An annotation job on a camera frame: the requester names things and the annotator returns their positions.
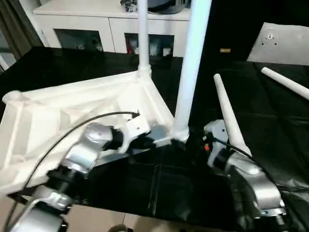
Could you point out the white plastic table leg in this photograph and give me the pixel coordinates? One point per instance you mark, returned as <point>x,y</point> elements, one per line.
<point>287,83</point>
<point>229,111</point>
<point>143,38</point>
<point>193,63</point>

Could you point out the white plastic table top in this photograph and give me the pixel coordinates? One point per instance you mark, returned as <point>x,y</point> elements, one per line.
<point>53,116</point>

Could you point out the black work mat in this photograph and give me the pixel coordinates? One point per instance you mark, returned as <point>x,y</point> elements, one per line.
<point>270,130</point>

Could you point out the red bottle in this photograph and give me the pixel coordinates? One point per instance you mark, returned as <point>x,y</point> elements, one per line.
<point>130,46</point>

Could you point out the black robot left foot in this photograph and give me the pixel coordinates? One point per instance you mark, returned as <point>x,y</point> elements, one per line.
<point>120,228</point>

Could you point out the small yellow label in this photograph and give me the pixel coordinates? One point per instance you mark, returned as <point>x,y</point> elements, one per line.
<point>225,50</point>

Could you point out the white plastic bag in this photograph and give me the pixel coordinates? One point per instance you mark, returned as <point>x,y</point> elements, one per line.
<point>282,43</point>

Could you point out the black cabinet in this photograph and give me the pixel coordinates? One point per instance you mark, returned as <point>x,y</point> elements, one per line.
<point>231,21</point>

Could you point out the black rice cooker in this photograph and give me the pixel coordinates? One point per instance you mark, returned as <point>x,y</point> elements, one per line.
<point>169,5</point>

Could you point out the dark tangled clutter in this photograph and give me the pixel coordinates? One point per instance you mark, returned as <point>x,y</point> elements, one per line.
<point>129,5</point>

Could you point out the white cabinet with glass doors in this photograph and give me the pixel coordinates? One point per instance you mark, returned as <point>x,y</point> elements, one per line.
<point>77,21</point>

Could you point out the grey curtain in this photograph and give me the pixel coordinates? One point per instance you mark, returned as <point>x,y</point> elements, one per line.
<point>17,24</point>

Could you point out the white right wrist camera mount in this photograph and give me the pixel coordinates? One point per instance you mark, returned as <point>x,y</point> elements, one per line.
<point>216,130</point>

